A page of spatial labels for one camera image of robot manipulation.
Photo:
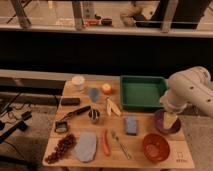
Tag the orange carrot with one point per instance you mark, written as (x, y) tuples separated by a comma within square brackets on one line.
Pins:
[(105, 146)]

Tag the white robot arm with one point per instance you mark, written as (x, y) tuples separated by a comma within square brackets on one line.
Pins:
[(187, 86)]

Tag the red bowl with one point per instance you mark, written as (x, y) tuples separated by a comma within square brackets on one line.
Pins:
[(155, 148)]

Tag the black rectangular block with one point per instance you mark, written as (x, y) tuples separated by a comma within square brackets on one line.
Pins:
[(70, 101)]

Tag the orange apple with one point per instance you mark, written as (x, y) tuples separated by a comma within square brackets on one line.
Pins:
[(106, 88)]

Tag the black handled knife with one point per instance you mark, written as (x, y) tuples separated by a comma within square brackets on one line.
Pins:
[(76, 112)]

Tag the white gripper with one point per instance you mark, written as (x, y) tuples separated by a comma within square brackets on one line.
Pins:
[(170, 116)]

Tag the silver fork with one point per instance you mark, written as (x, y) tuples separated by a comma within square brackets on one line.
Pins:
[(114, 136)]

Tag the white cup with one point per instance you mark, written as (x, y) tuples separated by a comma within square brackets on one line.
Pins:
[(78, 82)]

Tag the bunch of red grapes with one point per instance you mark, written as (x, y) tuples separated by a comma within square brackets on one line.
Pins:
[(63, 146)]

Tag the small metal cup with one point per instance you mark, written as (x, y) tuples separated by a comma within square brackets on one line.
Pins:
[(94, 116)]

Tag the green plastic tray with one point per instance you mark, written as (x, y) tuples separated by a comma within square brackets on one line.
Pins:
[(141, 92)]

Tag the wooden folding table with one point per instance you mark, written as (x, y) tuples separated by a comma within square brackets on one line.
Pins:
[(179, 158)]

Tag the purple bowl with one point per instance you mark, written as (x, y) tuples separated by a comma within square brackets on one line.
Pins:
[(158, 121)]

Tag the blue sponge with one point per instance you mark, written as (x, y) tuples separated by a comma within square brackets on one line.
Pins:
[(131, 127)]

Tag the small black square container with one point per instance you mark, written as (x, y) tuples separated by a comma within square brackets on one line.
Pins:
[(61, 127)]

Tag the small blue grey cloth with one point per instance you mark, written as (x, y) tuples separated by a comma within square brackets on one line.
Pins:
[(94, 94)]

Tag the peeled banana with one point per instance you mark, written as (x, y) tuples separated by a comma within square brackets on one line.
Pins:
[(111, 107)]

